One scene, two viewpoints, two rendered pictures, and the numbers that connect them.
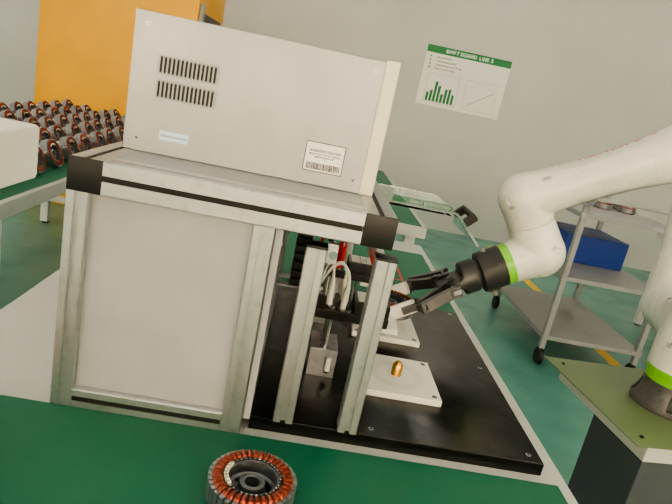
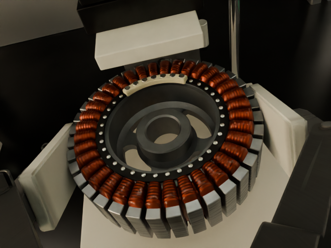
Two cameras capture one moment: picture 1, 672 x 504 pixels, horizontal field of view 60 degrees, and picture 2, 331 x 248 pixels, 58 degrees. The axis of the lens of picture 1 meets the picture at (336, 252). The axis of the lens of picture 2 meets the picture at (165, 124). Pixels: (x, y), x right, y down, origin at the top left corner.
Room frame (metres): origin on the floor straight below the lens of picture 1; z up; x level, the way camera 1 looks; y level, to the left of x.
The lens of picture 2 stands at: (1.26, -0.25, 0.98)
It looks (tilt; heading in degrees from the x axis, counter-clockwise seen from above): 50 degrees down; 101
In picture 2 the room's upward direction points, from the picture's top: 17 degrees counter-clockwise
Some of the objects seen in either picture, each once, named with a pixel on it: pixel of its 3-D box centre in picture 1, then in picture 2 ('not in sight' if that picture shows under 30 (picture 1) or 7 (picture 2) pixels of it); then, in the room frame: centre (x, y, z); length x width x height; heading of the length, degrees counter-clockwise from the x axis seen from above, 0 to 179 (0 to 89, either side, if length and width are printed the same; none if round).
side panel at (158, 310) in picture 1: (160, 315); not in sight; (0.76, 0.23, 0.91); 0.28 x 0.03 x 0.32; 94
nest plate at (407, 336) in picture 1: (382, 325); (181, 175); (1.24, -0.14, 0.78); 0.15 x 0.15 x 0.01; 4
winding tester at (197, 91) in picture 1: (271, 102); not in sight; (1.10, 0.17, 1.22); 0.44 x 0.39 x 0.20; 4
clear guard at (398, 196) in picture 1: (400, 208); not in sight; (1.32, -0.12, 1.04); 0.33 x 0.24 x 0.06; 94
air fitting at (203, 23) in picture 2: not in sight; (202, 35); (1.27, 0.00, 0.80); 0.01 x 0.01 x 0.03; 4
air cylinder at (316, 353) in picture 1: (321, 353); not in sight; (0.98, -0.01, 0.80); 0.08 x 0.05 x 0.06; 4
